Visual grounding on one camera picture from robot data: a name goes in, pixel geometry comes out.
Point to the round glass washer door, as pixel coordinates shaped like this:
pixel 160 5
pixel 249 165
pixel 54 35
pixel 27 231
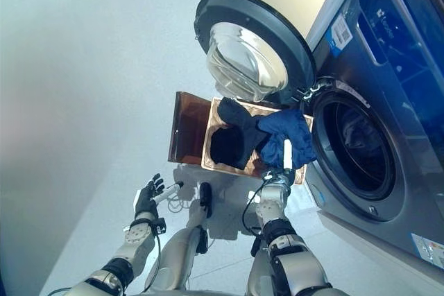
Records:
pixel 243 60

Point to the small blue washer sticker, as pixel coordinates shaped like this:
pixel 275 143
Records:
pixel 341 34

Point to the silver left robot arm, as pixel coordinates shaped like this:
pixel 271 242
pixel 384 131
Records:
pixel 137 244

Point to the blue garment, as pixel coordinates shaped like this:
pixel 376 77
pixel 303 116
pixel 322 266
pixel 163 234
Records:
pixel 288 126

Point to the wicker laundry basket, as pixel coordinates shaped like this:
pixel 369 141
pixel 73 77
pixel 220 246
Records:
pixel 208 129

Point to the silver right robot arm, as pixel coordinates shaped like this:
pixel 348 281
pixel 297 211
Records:
pixel 295 265

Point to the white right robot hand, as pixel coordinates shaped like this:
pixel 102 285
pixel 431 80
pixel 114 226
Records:
pixel 287 154

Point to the brown acrylic stand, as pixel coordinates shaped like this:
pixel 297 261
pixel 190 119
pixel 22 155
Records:
pixel 187 126

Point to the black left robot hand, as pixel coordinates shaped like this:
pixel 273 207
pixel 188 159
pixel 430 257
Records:
pixel 145 202

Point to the black garment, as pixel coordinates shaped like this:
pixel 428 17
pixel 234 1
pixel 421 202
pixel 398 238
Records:
pixel 229 147

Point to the blue white energy label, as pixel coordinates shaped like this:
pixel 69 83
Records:
pixel 428 245

